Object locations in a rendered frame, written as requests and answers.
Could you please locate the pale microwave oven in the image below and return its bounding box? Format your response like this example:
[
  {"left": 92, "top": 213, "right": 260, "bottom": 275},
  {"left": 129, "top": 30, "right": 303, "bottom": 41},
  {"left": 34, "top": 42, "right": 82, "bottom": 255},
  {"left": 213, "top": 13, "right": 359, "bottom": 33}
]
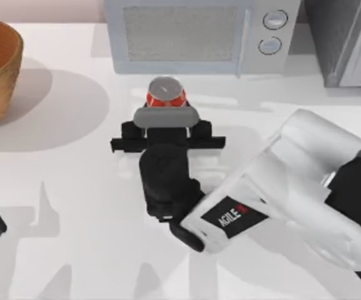
[{"left": 103, "top": 0, "right": 302, "bottom": 78}]

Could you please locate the round microwave knob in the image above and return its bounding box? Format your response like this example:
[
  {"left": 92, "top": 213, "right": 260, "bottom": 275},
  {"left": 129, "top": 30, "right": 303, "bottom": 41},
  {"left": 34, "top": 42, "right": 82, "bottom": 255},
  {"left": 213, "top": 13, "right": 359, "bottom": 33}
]
[
  {"left": 262, "top": 9, "right": 289, "bottom": 31},
  {"left": 257, "top": 35, "right": 283, "bottom": 57}
]

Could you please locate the microwave oven door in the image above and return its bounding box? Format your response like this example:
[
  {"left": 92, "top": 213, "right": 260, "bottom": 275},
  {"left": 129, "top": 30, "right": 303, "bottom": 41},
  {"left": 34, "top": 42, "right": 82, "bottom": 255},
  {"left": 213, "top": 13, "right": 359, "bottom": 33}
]
[{"left": 104, "top": 0, "right": 247, "bottom": 76}]

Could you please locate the red and white can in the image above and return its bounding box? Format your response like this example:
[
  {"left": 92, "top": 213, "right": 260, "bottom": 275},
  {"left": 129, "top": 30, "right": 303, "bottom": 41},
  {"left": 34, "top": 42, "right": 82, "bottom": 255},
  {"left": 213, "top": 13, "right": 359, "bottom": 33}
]
[{"left": 145, "top": 76, "right": 190, "bottom": 109}]

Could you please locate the microwave door handle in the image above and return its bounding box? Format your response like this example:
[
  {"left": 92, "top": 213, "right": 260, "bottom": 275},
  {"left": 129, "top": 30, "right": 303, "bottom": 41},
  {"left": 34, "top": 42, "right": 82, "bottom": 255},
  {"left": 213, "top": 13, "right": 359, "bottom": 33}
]
[{"left": 235, "top": 8, "right": 252, "bottom": 79}]

